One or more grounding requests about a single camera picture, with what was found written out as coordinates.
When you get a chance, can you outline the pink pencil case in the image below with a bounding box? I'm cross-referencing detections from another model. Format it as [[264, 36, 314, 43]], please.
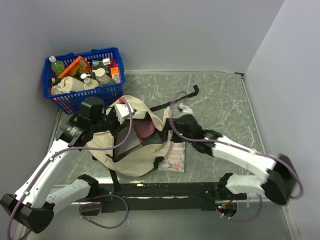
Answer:
[[133, 120, 156, 140]]

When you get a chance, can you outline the floral cover book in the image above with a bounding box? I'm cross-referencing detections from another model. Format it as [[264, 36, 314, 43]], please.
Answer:
[[157, 142, 186, 173]]

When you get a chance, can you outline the cream canvas backpack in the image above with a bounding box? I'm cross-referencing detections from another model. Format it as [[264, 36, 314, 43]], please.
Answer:
[[86, 95, 173, 191]]

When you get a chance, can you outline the white book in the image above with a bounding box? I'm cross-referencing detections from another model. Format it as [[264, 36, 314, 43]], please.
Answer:
[[112, 121, 143, 163]]

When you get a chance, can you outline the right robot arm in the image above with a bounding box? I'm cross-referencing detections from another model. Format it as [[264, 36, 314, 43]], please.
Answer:
[[165, 114, 299, 206]]

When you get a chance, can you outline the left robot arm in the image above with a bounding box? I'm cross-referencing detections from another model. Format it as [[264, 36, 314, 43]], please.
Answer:
[[0, 97, 120, 240]]

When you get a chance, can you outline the grey pump bottle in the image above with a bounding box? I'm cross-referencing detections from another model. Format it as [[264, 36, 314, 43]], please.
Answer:
[[93, 68, 116, 87]]

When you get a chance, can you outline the cream lotion bottle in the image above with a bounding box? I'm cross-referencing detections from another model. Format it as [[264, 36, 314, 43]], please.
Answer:
[[80, 73, 100, 90]]

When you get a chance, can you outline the blue plastic basket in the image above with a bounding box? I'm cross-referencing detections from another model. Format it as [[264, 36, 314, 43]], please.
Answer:
[[42, 47, 126, 115]]

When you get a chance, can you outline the beige cloth pouch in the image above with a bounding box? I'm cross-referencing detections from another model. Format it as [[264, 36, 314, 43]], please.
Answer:
[[51, 76, 85, 95]]

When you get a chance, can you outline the pink orange carton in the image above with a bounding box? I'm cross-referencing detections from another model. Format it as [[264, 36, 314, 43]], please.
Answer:
[[109, 58, 121, 84]]

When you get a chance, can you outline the black product box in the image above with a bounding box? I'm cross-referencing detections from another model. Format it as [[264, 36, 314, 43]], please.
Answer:
[[91, 60, 111, 77]]

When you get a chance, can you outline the orange snack box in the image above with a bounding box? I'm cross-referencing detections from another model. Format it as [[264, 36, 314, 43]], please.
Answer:
[[58, 56, 92, 78]]

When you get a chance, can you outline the green soda bottle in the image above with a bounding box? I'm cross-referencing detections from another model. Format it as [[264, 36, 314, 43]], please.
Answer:
[[49, 56, 66, 76]]

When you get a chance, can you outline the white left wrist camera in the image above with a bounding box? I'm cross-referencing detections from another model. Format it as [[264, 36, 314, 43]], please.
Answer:
[[114, 97, 135, 124]]

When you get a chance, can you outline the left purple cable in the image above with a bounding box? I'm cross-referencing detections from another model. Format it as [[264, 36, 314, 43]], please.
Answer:
[[6, 99, 135, 240]]

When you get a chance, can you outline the purple cable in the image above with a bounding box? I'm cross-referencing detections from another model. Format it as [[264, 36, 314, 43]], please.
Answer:
[[167, 91, 303, 223], [6, 99, 135, 240]]

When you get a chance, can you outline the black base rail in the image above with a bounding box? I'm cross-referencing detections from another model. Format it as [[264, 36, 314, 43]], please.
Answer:
[[68, 182, 248, 213]]

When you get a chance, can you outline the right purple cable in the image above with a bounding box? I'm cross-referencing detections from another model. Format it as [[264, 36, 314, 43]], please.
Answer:
[[167, 91, 303, 223]]

